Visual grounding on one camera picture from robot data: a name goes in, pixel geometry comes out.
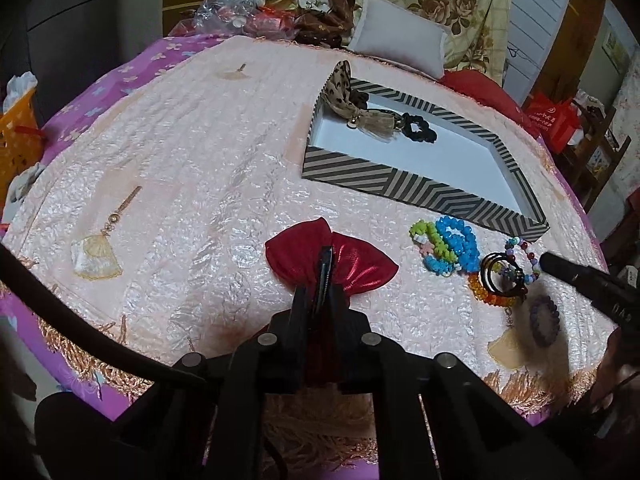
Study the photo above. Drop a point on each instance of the orange plastic basket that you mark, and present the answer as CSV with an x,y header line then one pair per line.
x,y
20,145

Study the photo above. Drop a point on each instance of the white cloth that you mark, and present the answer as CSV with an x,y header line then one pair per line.
x,y
27,180
20,85

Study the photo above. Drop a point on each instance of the red satin bow hair clip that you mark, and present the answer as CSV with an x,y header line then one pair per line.
x,y
360,270

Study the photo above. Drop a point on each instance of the black scrunchie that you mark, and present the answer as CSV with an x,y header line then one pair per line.
x,y
425,135

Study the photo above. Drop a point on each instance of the floral curtain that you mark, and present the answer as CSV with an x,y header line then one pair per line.
x,y
627,125

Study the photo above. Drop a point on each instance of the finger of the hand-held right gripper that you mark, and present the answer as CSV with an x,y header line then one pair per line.
x,y
570,270

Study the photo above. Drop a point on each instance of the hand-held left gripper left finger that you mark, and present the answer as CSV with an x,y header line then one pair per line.
x,y
305,320

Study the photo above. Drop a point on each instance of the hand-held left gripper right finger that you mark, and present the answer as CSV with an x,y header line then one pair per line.
x,y
350,330

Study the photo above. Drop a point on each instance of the wooden chair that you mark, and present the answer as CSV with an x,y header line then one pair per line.
x,y
595,160

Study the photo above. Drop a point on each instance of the white pillow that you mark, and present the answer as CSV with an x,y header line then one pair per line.
x,y
400,40

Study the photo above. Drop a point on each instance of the brown scrunchie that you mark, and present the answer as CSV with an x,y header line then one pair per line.
x,y
359,100

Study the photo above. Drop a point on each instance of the person's right hand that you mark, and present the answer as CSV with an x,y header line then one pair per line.
x,y
620,375

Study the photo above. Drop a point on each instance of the striped cardboard box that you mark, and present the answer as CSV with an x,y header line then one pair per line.
x,y
400,187

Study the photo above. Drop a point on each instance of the clear plastic bag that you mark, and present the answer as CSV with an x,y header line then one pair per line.
x,y
220,12

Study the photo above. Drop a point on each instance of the wall picture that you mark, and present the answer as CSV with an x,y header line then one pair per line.
x,y
615,47

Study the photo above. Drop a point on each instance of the brown patterned cloth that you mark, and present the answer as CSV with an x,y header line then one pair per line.
x,y
325,25

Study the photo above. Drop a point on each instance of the red packets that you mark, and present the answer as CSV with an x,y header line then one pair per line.
x,y
272,22

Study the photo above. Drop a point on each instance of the red cushion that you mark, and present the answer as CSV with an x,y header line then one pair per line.
x,y
480,90

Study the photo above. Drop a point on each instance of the red shopping bag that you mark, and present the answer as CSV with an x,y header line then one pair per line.
x,y
555,125

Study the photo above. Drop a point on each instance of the grey refrigerator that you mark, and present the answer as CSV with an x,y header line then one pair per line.
x,y
75,35

